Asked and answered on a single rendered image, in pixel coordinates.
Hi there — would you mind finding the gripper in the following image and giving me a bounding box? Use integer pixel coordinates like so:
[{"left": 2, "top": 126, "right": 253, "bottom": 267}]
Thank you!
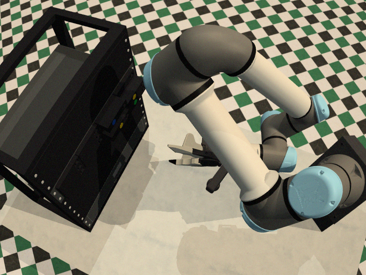
[{"left": 168, "top": 133, "right": 222, "bottom": 167}]

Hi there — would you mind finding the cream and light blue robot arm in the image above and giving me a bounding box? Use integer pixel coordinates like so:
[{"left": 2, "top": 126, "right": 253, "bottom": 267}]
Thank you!
[{"left": 143, "top": 25, "right": 365, "bottom": 232}]

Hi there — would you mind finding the black server rack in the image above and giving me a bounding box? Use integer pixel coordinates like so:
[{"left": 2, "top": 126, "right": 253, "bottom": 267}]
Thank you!
[{"left": 0, "top": 7, "right": 149, "bottom": 232}]

